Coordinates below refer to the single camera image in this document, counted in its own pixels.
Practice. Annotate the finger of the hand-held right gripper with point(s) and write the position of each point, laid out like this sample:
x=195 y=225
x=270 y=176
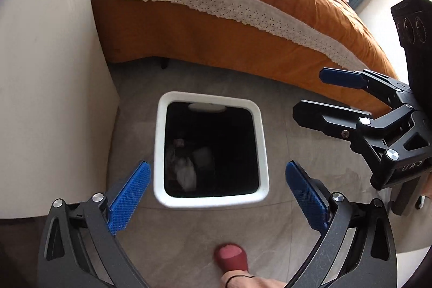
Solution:
x=337 y=77
x=320 y=117

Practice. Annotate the person's foot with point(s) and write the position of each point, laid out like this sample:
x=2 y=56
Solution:
x=249 y=281

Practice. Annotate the crumpled white paper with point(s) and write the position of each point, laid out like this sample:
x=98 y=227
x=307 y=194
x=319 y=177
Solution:
x=185 y=173

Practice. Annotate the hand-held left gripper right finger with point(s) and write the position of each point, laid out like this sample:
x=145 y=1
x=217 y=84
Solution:
x=305 y=197

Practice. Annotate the white square trash bin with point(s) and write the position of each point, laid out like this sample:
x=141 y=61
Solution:
x=158 y=146

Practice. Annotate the white round table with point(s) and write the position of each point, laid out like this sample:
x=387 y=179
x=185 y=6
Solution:
x=50 y=72

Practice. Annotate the black bed leg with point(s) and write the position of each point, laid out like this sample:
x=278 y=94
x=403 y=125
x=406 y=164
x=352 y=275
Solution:
x=164 y=62

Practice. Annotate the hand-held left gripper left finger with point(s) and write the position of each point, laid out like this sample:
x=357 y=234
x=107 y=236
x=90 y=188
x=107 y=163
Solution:
x=130 y=197

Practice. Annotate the red slipper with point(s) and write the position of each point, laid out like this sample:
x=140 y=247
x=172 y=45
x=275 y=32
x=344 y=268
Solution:
x=231 y=256

